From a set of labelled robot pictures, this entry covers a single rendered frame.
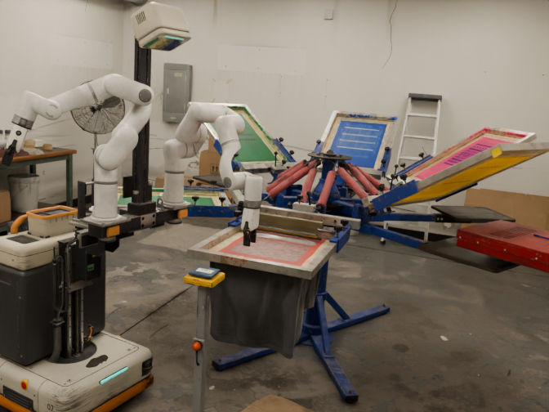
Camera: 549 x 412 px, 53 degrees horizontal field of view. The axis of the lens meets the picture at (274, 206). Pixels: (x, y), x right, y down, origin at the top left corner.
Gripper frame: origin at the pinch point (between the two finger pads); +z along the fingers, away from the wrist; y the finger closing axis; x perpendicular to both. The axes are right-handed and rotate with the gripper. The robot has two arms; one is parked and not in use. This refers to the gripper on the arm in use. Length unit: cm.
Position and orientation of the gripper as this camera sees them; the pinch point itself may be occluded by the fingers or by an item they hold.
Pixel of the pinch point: (249, 240)
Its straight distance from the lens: 241.7
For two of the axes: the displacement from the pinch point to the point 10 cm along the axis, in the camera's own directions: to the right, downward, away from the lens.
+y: -3.2, 1.8, -9.3
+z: -0.8, 9.7, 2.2
